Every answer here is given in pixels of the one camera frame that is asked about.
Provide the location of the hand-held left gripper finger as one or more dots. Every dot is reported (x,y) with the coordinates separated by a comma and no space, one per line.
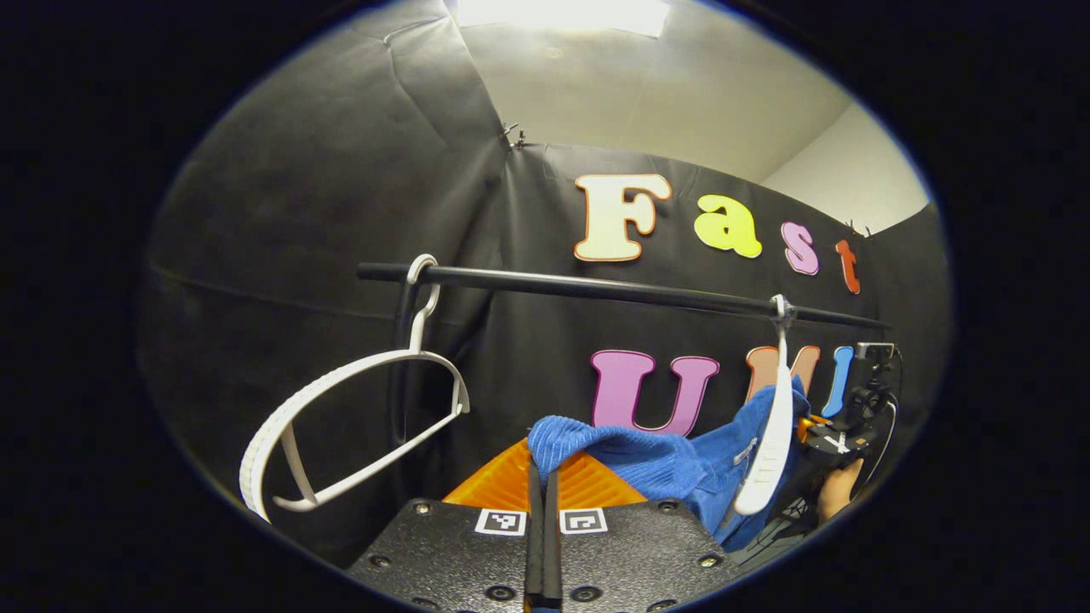
(553,545)
(534,545)

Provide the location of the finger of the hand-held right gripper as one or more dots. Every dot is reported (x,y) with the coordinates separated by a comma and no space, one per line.
(813,423)

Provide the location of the blue shirt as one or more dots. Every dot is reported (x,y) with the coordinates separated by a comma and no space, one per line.
(664,464)

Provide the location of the white plastic hanger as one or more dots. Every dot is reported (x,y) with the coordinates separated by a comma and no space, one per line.
(260,447)
(771,451)

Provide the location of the black clothes rack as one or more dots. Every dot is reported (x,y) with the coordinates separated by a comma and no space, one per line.
(553,283)

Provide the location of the black backdrop cloth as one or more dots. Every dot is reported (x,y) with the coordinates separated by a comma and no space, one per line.
(298,213)

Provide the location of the ceiling light panel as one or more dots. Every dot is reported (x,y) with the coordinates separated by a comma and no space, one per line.
(562,15)

